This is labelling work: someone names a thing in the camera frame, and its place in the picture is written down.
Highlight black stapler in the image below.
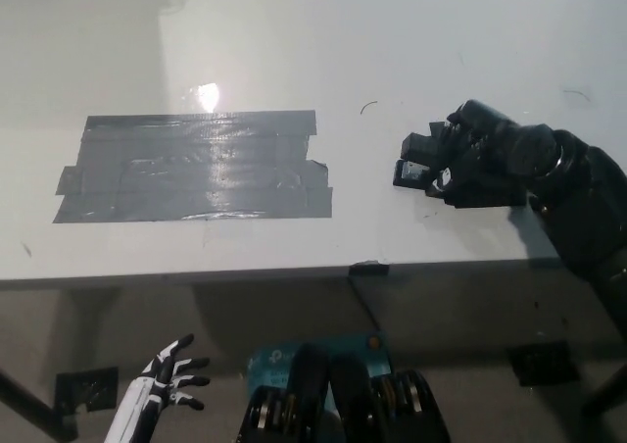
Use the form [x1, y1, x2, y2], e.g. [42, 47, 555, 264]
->
[391, 122, 452, 192]

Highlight black table leg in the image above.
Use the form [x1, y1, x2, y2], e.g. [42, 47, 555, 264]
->
[0, 369, 79, 439]

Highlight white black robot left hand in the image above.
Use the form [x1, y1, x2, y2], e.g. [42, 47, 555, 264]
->
[105, 333, 212, 443]

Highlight grey duct tape patch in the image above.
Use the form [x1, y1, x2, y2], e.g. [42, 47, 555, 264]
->
[52, 109, 333, 224]

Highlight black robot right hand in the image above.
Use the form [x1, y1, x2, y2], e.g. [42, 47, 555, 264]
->
[425, 98, 562, 210]

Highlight thin black cable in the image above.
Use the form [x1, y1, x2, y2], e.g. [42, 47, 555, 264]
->
[348, 274, 381, 334]

